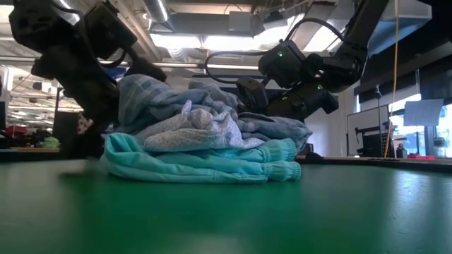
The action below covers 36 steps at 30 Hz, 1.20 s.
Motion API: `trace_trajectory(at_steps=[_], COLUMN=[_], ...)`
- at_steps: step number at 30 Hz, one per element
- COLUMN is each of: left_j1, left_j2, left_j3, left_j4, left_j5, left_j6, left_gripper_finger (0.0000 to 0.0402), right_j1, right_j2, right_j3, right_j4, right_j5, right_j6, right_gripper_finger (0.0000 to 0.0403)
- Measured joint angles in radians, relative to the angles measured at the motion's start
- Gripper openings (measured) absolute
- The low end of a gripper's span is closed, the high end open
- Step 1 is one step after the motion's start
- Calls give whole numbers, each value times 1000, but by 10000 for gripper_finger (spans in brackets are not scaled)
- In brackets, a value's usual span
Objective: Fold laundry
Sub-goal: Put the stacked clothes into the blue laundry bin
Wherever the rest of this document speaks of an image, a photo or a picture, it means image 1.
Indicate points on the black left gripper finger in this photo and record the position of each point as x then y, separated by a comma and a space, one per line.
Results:
88, 141
148, 70

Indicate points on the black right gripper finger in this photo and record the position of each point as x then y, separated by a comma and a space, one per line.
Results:
252, 93

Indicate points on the grey striped garment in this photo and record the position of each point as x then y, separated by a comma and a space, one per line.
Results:
159, 95

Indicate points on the white patterned collared shirt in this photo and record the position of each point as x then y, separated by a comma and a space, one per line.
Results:
197, 134

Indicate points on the teal shorts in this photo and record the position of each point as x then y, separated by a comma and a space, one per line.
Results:
194, 166

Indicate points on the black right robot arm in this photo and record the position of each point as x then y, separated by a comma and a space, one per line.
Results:
353, 35

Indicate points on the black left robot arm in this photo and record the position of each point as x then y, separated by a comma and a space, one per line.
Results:
35, 24

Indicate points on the black background cabinet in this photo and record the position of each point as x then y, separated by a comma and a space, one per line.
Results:
65, 127

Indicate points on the long overhead metal beam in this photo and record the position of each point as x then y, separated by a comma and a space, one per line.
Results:
183, 65

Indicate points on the green bag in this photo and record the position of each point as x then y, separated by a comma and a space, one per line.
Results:
49, 142

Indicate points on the dark background table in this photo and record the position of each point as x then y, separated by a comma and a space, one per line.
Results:
31, 154

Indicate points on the white board panel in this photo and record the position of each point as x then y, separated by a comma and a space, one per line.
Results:
367, 118

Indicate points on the bright ceiling light panel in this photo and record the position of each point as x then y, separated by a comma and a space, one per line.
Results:
212, 41

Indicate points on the red background bin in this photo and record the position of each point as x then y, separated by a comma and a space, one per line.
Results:
16, 130

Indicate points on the grey ceiling box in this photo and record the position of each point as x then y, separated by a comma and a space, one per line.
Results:
240, 21

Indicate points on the small dark bottle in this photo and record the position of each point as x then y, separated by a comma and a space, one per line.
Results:
400, 151

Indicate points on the white paper sign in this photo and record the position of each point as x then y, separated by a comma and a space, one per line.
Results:
423, 113

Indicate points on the flat red tray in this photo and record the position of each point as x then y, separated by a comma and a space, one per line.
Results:
422, 156

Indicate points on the green table mat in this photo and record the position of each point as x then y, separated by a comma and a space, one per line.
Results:
226, 218

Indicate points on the clear glass jar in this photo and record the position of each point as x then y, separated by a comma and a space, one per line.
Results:
439, 146

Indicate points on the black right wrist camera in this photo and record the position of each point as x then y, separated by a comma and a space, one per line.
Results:
282, 65

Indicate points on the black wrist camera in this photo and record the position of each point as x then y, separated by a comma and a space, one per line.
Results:
282, 65
109, 30

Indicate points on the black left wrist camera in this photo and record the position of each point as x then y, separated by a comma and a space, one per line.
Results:
109, 30

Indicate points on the silver round duct pipe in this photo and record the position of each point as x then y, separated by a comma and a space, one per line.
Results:
157, 14

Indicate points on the silver ventilation duct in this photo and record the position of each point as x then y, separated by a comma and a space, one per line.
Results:
69, 10

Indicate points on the black aluminium table frame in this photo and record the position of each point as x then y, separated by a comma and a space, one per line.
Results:
370, 163

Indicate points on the large silver duct box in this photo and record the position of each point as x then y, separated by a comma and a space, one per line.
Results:
399, 24

